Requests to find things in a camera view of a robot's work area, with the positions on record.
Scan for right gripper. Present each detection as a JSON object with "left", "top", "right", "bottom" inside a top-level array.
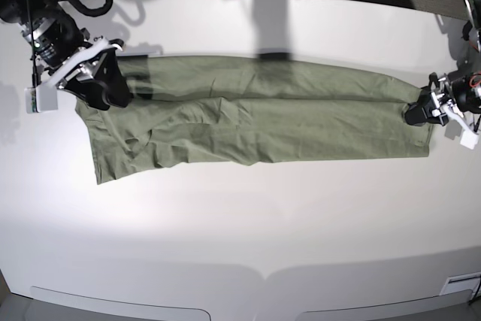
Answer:
[{"left": 32, "top": 27, "right": 131, "bottom": 111}]

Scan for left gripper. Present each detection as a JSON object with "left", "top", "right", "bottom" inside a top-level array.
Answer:
[{"left": 403, "top": 71, "right": 480, "bottom": 136}]

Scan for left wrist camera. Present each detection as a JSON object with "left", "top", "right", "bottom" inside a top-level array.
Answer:
[{"left": 459, "top": 130, "right": 479, "bottom": 150}]

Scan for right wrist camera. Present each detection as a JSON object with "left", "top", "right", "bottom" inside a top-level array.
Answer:
[{"left": 24, "top": 86, "right": 58, "bottom": 114}]

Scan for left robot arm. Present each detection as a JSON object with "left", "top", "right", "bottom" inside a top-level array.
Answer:
[{"left": 403, "top": 0, "right": 480, "bottom": 147}]

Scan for green T-shirt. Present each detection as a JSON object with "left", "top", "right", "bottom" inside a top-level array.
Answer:
[{"left": 76, "top": 56, "right": 433, "bottom": 183}]

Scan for white label sticker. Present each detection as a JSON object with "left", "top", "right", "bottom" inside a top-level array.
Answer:
[{"left": 440, "top": 272, "right": 480, "bottom": 297}]

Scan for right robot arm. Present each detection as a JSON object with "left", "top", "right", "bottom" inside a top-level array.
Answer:
[{"left": 1, "top": 0, "right": 131, "bottom": 114}]

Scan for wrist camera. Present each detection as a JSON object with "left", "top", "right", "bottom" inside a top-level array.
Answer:
[
  {"left": 459, "top": 130, "right": 479, "bottom": 150},
  {"left": 24, "top": 86, "right": 58, "bottom": 114}
]

